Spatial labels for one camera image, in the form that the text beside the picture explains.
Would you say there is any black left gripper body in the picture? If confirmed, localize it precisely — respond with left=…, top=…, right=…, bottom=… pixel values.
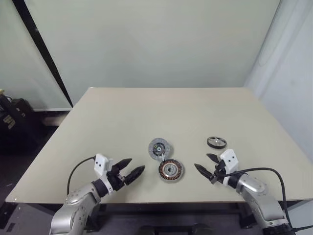
left=107, top=165, right=127, bottom=192

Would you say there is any black diagonal wall strip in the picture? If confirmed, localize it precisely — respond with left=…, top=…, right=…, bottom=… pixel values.
left=14, top=0, right=73, bottom=109

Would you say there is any motor stator with copper coils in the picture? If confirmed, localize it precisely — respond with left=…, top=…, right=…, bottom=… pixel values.
left=157, top=160, right=186, bottom=182

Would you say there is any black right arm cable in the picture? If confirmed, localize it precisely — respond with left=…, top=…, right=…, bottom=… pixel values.
left=224, top=167, right=298, bottom=232

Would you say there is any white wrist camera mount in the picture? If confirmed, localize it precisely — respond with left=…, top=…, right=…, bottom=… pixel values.
left=94, top=153, right=115, bottom=195
left=219, top=148, right=240, bottom=187

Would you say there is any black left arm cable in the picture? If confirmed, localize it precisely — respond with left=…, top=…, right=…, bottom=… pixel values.
left=67, top=156, right=97, bottom=196

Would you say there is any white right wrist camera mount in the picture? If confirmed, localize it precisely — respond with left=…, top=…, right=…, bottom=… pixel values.
left=219, top=148, right=240, bottom=187

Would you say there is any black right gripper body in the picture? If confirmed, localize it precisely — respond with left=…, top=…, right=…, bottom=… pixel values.
left=209, top=160, right=226, bottom=186

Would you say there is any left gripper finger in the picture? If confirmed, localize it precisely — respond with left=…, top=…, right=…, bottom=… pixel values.
left=123, top=165, right=146, bottom=186
left=114, top=158, right=133, bottom=170

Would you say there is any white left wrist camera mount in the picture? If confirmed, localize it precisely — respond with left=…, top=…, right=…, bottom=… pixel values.
left=94, top=153, right=115, bottom=195

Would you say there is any grey round motor cover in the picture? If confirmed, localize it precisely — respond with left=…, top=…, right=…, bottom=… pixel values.
left=148, top=137, right=174, bottom=161

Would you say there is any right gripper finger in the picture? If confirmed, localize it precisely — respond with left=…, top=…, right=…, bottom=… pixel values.
left=206, top=153, right=221, bottom=164
left=194, top=163, right=213, bottom=181

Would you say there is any black equipment case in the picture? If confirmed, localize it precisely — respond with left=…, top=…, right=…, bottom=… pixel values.
left=0, top=97, right=36, bottom=155

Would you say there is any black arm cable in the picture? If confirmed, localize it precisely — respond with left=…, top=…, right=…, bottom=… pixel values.
left=224, top=167, right=298, bottom=232
left=67, top=156, right=97, bottom=196

